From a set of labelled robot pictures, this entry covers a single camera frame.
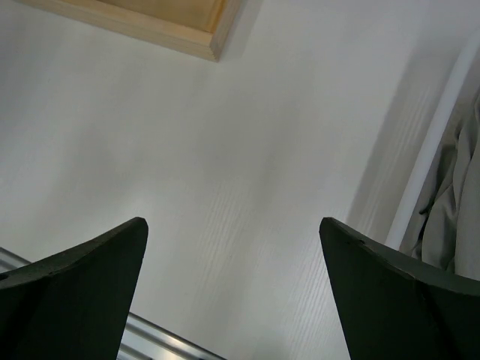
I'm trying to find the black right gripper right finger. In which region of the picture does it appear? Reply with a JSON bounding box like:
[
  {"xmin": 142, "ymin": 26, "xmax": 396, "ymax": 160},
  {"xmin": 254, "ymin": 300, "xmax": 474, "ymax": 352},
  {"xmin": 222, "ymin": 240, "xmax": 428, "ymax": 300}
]
[{"xmin": 319, "ymin": 217, "xmax": 479, "ymax": 359}]

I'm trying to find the wooden clothes rack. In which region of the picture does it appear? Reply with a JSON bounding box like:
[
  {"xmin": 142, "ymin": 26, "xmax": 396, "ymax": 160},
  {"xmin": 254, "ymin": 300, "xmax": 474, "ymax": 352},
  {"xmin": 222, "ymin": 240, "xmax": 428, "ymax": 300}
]
[{"xmin": 24, "ymin": 0, "xmax": 242, "ymax": 62}]

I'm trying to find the white plastic basket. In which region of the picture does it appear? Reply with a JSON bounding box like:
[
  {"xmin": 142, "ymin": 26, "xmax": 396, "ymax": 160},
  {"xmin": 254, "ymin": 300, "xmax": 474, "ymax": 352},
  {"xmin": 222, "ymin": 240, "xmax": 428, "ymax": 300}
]
[{"xmin": 385, "ymin": 29, "xmax": 479, "ymax": 250}]

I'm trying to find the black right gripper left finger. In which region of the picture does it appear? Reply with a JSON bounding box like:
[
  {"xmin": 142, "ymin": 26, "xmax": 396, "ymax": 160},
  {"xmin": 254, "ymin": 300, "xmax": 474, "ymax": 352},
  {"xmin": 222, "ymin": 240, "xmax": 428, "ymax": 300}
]
[{"xmin": 1, "ymin": 217, "xmax": 149, "ymax": 359}]

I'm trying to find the grey cloth in basket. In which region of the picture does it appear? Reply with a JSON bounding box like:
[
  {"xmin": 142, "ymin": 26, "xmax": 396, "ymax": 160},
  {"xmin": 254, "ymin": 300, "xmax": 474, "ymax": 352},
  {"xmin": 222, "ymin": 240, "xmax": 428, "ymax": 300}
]
[{"xmin": 400, "ymin": 100, "xmax": 479, "ymax": 280}]

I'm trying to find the aluminium mounting rail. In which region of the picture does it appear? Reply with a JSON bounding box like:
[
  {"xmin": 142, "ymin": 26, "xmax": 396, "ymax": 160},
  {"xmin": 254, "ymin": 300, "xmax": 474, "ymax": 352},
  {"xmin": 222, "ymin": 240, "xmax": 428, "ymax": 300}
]
[{"xmin": 0, "ymin": 247, "xmax": 222, "ymax": 360}]

